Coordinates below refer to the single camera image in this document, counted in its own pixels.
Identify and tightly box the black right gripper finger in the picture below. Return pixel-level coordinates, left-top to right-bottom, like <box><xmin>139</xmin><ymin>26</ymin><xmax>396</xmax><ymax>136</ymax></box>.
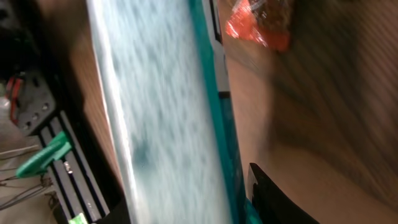
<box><xmin>248</xmin><ymin>163</ymin><xmax>318</xmax><ymax>224</ymax></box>

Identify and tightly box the red chocolate bar wrapper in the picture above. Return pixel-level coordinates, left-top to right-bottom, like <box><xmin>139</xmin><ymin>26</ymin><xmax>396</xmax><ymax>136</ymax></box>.
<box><xmin>226</xmin><ymin>0</ymin><xmax>295</xmax><ymax>52</ymax></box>

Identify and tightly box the teal mouthwash bottle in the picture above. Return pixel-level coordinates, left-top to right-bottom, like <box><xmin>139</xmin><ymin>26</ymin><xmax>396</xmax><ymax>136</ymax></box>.
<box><xmin>87</xmin><ymin>0</ymin><xmax>260</xmax><ymax>223</ymax></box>

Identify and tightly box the black aluminium rail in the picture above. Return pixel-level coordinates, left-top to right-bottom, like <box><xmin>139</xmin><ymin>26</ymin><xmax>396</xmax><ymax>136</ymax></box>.
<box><xmin>11</xmin><ymin>68</ymin><xmax>129</xmax><ymax>224</ymax></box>

